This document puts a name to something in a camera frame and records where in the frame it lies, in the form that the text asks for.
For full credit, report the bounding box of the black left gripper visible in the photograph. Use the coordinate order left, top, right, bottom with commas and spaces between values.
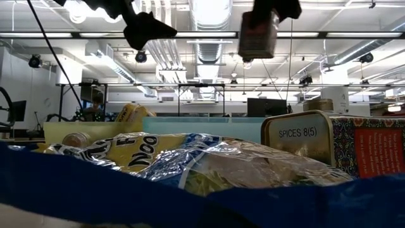
84, 0, 178, 51

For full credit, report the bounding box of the red box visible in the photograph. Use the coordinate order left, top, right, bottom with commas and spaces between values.
237, 10, 280, 60

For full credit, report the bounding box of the yellow noodle packet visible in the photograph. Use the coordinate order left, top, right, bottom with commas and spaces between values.
115, 103, 156, 134

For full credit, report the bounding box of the blue-edged noodle packet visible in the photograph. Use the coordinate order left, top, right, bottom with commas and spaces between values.
0, 132, 405, 228

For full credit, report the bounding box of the person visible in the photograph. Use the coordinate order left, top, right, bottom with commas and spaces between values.
82, 94, 105, 123

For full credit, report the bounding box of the black computer monitor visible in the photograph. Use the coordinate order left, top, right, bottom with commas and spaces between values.
8, 99, 28, 123
247, 98, 288, 118

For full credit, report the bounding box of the green translucent plastic tray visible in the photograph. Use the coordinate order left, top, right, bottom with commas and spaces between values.
142, 116, 265, 144

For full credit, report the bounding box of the patterned rectangular spice tin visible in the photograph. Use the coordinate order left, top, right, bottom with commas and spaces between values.
260, 110, 405, 179

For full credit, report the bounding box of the small jar with tan lid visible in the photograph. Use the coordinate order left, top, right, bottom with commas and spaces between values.
62, 132, 92, 149

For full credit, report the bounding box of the black metal workstation frame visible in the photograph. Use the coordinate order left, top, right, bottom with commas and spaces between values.
56, 82, 229, 118

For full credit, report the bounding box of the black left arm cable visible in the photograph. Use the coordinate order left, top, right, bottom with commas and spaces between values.
27, 0, 84, 102

